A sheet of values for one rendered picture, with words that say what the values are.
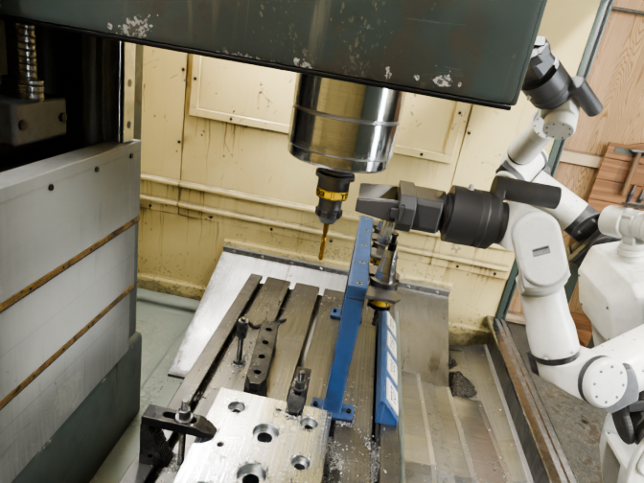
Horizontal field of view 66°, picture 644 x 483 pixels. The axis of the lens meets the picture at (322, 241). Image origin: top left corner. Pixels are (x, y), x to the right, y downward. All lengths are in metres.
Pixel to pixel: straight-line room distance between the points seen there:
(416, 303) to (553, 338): 1.11
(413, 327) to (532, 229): 1.13
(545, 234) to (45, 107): 0.79
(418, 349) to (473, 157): 0.69
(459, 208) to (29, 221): 0.63
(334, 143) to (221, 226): 1.32
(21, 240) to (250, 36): 0.44
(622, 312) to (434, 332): 0.82
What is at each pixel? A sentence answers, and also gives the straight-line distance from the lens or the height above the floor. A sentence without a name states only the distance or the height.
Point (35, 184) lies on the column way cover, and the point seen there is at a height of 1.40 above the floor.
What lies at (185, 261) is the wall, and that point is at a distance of 2.07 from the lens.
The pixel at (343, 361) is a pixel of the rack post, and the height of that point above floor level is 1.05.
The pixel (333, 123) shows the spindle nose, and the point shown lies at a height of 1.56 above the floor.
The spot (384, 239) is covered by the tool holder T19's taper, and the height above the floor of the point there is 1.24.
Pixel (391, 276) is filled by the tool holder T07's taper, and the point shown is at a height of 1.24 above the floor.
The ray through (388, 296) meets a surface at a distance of 1.01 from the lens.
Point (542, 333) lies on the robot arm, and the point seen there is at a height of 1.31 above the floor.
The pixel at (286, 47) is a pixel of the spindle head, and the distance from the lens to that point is 0.64.
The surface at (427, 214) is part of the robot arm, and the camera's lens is 0.74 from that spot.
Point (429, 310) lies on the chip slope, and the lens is 1.90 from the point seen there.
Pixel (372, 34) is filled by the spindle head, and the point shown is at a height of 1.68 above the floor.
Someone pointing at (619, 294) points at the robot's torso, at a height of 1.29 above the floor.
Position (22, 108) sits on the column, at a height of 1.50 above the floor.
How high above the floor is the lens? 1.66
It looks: 21 degrees down
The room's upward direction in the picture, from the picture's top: 10 degrees clockwise
